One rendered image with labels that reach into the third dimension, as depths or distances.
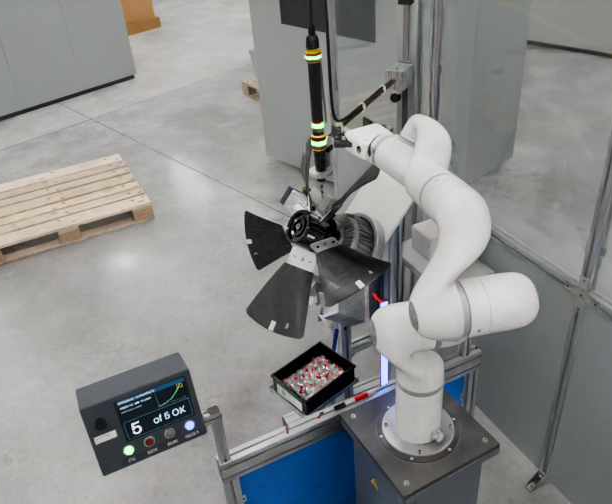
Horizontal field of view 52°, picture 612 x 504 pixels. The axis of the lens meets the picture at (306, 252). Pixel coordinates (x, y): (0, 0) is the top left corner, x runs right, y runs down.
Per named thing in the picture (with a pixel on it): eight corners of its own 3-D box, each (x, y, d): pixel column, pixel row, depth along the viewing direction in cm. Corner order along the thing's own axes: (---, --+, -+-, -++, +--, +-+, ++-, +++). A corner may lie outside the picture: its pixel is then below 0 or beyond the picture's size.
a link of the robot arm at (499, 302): (391, 306, 154) (455, 296, 156) (400, 354, 152) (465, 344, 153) (449, 271, 105) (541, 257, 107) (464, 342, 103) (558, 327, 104)
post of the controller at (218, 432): (227, 452, 177) (216, 404, 166) (231, 460, 174) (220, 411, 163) (217, 456, 176) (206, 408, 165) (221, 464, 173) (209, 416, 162)
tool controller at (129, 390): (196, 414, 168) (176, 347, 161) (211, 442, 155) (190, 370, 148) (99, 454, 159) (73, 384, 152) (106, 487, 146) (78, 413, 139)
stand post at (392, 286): (389, 414, 293) (389, 200, 229) (399, 428, 286) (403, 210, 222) (380, 418, 292) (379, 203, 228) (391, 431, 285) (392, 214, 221)
